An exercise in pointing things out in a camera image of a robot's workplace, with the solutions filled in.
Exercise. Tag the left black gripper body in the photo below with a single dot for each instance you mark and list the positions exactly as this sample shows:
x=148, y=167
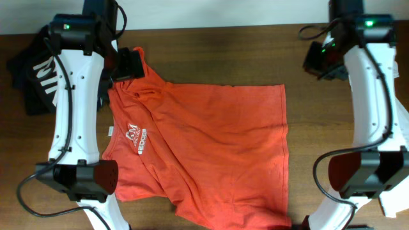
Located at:
x=125, y=69

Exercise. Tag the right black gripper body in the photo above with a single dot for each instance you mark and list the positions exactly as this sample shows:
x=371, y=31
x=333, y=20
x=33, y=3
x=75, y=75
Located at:
x=324, y=61

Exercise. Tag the orange printed t-shirt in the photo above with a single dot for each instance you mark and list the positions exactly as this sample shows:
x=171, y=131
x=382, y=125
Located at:
x=218, y=153

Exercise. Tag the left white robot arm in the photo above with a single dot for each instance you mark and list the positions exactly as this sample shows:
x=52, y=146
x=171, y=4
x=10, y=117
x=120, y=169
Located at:
x=88, y=62

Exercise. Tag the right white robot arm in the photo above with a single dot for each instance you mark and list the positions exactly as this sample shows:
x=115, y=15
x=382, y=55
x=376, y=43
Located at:
x=360, y=48

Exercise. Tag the dark folded clothes pile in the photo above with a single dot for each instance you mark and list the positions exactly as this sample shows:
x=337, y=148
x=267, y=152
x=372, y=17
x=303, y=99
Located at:
x=19, y=65

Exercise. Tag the white t-shirt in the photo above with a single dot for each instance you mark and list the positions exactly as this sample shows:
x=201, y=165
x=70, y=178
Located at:
x=396, y=200

